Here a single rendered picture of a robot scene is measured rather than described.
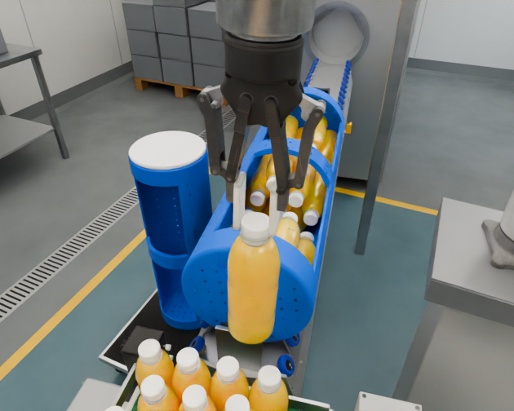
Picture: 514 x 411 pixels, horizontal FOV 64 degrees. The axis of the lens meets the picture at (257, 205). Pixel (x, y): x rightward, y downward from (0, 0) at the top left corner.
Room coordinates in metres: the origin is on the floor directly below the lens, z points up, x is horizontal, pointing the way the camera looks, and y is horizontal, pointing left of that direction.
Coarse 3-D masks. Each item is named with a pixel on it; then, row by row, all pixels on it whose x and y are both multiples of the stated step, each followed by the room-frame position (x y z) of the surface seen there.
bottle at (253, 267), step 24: (240, 240) 0.40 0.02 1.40; (264, 240) 0.39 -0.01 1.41; (240, 264) 0.38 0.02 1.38; (264, 264) 0.38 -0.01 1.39; (240, 288) 0.37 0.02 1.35; (264, 288) 0.37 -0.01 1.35; (240, 312) 0.37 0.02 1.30; (264, 312) 0.37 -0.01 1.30; (240, 336) 0.37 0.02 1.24; (264, 336) 0.38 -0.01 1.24
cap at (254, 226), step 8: (248, 216) 0.41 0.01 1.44; (256, 216) 0.41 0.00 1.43; (264, 216) 0.41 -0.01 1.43; (248, 224) 0.40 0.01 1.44; (256, 224) 0.40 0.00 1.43; (264, 224) 0.40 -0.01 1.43; (248, 232) 0.39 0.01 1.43; (256, 232) 0.38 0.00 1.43; (264, 232) 0.39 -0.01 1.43; (256, 240) 0.39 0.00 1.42
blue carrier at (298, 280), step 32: (320, 96) 1.34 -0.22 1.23; (256, 160) 1.21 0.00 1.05; (320, 160) 0.97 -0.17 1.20; (224, 192) 0.86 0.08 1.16; (224, 224) 0.86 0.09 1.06; (320, 224) 0.89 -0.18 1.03; (192, 256) 0.61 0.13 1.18; (224, 256) 0.58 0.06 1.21; (288, 256) 0.58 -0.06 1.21; (320, 256) 0.67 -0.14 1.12; (192, 288) 0.60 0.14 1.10; (224, 288) 0.58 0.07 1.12; (288, 288) 0.55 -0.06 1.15; (224, 320) 0.58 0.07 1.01; (288, 320) 0.55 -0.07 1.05
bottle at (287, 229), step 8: (288, 216) 0.79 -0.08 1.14; (280, 224) 0.74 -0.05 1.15; (288, 224) 0.74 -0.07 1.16; (296, 224) 0.76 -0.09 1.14; (280, 232) 0.71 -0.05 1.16; (288, 232) 0.71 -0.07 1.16; (296, 232) 0.72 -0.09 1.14; (288, 240) 0.69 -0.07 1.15; (296, 240) 0.71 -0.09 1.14; (296, 248) 0.69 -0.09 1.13
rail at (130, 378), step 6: (132, 366) 0.49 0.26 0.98; (132, 372) 0.48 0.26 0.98; (126, 378) 0.46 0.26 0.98; (132, 378) 0.47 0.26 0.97; (126, 384) 0.45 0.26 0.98; (132, 384) 0.46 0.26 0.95; (120, 390) 0.44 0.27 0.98; (126, 390) 0.44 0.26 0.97; (120, 396) 0.42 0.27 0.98; (114, 402) 0.41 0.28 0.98; (120, 402) 0.42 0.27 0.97
